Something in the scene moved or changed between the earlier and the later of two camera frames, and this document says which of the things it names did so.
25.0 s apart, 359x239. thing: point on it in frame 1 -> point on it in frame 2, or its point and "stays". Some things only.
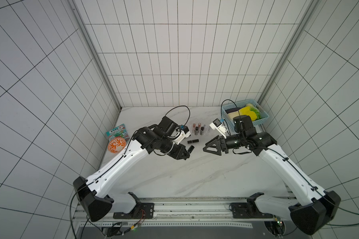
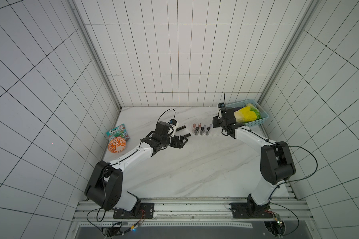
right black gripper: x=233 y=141 -> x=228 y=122
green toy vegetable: x=256 y=110 stays
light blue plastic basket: x=229 y=122 stays
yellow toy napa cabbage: x=241 y=111 stays
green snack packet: x=119 y=132 stays
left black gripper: x=180 y=149 -> x=180 y=144
